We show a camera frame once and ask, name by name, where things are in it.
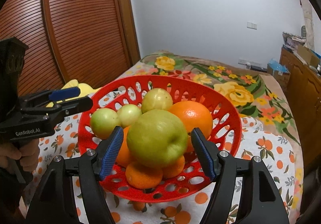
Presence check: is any beige curtain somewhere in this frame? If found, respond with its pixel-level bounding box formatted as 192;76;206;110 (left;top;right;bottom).
300;0;314;50

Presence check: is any floral bed blanket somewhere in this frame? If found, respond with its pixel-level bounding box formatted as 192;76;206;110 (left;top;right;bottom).
125;50;305;214

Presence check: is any wall power strip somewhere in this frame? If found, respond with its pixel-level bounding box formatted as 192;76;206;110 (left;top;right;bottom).
238;59;264;70

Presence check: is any yellow-green pear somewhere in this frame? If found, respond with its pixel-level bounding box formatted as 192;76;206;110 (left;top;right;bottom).
141;88;173;113

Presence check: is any person's left hand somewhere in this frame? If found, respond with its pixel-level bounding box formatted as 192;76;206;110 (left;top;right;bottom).
0;139;40;172

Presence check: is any large orange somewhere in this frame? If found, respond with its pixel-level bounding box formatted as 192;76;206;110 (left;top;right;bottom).
116;127;134;167
169;100;213;153

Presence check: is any large front orange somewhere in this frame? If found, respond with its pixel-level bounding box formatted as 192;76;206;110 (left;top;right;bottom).
116;127;134;167

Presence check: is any pale green apple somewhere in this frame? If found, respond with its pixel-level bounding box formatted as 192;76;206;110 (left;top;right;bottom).
117;104;142;128

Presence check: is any small tangerine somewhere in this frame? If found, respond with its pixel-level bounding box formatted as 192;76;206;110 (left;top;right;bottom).
162;155;185;179

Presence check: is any large green pear back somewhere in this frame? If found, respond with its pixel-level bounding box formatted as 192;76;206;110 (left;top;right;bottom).
127;110;188;169

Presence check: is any red perforated plastic basket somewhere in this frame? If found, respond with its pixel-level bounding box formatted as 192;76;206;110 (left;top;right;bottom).
78;75;242;203

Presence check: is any white wall switch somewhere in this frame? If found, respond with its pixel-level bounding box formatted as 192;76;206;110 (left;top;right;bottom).
246;21;257;30

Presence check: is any box with blue bag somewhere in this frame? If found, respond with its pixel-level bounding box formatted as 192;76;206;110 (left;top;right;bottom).
267;59;291;91

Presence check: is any brown louvered wardrobe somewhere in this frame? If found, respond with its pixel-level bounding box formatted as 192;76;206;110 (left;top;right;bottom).
1;0;140;96

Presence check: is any wooden sideboard cabinet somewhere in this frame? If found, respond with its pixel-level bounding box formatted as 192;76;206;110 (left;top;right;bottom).
280;48;321;173

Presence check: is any yellow plush toy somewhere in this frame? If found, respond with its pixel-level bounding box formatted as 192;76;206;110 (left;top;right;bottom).
45;79;100;110

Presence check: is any cardboard box on cabinet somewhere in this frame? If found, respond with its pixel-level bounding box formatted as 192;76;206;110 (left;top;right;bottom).
297;45;320;68

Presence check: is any stack of papers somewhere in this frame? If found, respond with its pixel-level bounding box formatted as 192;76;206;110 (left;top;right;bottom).
282;32;306;51

